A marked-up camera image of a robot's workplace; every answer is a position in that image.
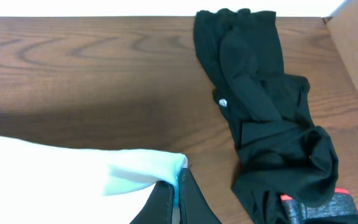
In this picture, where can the white printed t-shirt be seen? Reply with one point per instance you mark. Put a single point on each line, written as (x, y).
(48, 184)

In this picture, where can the grey red-trimmed garment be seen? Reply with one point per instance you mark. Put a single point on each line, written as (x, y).
(341, 208)

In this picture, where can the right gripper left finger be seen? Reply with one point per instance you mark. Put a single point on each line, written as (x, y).
(158, 208)

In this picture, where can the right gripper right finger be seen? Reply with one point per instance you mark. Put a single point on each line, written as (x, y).
(194, 209)

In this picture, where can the black garment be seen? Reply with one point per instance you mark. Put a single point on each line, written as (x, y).
(281, 150)

